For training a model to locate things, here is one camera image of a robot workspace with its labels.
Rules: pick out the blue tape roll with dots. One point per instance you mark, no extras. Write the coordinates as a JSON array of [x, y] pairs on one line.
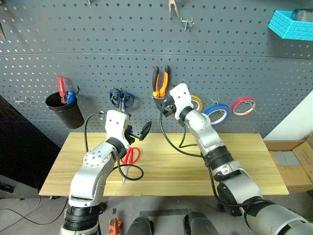
[[217, 109]]

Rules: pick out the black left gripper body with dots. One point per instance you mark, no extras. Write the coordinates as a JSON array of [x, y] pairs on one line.
[[130, 137]]

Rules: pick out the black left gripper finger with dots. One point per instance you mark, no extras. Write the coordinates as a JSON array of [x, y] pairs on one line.
[[146, 129]]

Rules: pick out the dark rounded robot foot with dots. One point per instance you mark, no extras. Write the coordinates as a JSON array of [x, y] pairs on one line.
[[200, 224], [140, 226]]

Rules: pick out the silver pegboard hook bracket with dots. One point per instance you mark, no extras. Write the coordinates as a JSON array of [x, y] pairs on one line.
[[187, 23]]

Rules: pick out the black hanging cup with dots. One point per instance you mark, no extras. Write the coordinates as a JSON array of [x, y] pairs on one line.
[[67, 115]]

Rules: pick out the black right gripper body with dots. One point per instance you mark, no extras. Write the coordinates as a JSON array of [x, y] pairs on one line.
[[169, 109]]

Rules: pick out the brown cardboard box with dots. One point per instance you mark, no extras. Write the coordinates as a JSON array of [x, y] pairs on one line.
[[298, 176]]

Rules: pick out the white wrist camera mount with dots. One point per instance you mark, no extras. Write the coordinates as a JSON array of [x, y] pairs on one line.
[[181, 96], [116, 124]]

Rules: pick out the cyan brick pattern basket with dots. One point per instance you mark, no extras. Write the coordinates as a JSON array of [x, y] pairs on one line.
[[291, 28]]

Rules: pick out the black cabinet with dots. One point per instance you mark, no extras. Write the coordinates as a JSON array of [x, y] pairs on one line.
[[22, 147]]

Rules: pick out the black pliers holder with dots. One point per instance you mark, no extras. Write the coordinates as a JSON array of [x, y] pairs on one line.
[[157, 101]]

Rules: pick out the orange and black floor tool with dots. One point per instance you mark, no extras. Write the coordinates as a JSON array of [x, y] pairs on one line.
[[113, 226]]

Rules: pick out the silver tape hook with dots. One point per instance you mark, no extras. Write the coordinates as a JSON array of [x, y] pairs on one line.
[[214, 101], [254, 105]]

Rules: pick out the pointed metal tool tip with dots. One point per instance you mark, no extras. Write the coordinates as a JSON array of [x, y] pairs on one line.
[[2, 31]]

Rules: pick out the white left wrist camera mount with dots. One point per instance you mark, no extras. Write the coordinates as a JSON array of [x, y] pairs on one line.
[[116, 124]]

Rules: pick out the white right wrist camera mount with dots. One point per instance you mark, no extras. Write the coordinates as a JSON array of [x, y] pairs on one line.
[[181, 96]]

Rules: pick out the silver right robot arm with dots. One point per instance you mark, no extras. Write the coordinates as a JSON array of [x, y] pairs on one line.
[[220, 156]]

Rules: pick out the silver double pegboard hook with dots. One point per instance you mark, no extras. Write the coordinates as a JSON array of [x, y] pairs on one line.
[[23, 101]]

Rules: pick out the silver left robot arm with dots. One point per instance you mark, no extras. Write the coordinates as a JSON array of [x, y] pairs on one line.
[[88, 176]]

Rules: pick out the orange and black pliers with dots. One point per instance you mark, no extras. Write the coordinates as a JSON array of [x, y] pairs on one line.
[[161, 83]]

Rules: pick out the red tape roll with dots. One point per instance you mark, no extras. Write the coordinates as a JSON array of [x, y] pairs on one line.
[[242, 101]]

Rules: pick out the yellow tape roll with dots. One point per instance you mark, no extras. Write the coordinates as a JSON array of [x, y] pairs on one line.
[[198, 102]]

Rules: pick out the grey metal pegboard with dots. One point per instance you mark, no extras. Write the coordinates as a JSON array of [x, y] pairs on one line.
[[122, 49]]

